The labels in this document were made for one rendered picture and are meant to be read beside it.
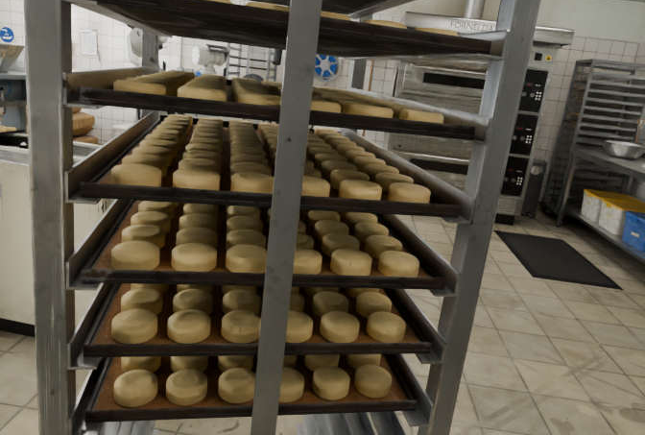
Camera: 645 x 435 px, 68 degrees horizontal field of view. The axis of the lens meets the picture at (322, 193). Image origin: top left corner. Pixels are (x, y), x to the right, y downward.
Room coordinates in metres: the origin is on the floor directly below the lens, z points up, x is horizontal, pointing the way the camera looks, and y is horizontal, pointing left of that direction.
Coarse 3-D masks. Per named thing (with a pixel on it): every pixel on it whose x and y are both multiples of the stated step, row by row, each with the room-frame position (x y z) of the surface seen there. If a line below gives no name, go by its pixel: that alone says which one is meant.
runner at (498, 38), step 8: (488, 32) 0.56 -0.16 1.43; (496, 32) 0.54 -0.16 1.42; (504, 32) 0.52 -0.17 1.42; (496, 40) 0.54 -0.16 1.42; (504, 40) 0.52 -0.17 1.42; (496, 48) 0.53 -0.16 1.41; (504, 48) 0.52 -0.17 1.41; (392, 56) 0.78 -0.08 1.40; (400, 56) 0.74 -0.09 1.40; (408, 56) 0.71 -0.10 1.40; (416, 56) 0.68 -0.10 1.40; (424, 56) 0.65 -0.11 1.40; (432, 56) 0.63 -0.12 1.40; (440, 56) 0.61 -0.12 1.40; (448, 56) 0.58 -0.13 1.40; (456, 56) 0.57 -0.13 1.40; (464, 56) 0.55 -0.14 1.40; (472, 56) 0.53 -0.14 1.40; (480, 56) 0.52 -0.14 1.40; (488, 56) 0.52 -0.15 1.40; (496, 56) 0.52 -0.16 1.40
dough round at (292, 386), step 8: (288, 368) 0.57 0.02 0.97; (288, 376) 0.55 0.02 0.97; (296, 376) 0.55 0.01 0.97; (288, 384) 0.53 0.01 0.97; (296, 384) 0.54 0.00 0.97; (280, 392) 0.52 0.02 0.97; (288, 392) 0.52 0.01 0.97; (296, 392) 0.53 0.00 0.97; (280, 400) 0.52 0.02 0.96; (288, 400) 0.52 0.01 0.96
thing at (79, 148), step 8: (0, 136) 2.31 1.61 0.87; (8, 136) 2.31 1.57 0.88; (16, 136) 2.30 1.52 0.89; (24, 136) 2.29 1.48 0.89; (8, 144) 2.31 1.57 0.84; (16, 144) 2.30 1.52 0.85; (80, 144) 2.25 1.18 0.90; (88, 144) 2.25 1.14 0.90; (80, 152) 2.25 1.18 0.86; (88, 152) 2.25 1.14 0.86
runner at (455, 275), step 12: (384, 216) 0.78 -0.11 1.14; (396, 216) 0.73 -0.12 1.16; (396, 228) 0.72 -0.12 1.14; (408, 228) 0.68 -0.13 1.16; (408, 240) 0.67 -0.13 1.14; (420, 240) 0.63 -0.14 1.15; (420, 252) 0.62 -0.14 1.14; (432, 252) 0.59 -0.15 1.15; (432, 264) 0.59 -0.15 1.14; (444, 264) 0.55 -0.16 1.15; (444, 276) 0.55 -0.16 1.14; (456, 276) 0.52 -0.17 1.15; (444, 288) 0.53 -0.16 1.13; (456, 288) 0.52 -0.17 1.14
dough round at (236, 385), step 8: (232, 368) 0.56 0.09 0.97; (240, 368) 0.56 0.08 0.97; (224, 376) 0.53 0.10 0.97; (232, 376) 0.54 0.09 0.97; (240, 376) 0.54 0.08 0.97; (248, 376) 0.54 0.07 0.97; (224, 384) 0.52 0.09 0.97; (232, 384) 0.52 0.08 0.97; (240, 384) 0.52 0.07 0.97; (248, 384) 0.53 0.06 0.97; (224, 392) 0.51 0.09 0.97; (232, 392) 0.51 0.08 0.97; (240, 392) 0.51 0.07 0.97; (248, 392) 0.52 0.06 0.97; (232, 400) 0.51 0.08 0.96; (240, 400) 0.51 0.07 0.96; (248, 400) 0.52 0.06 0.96
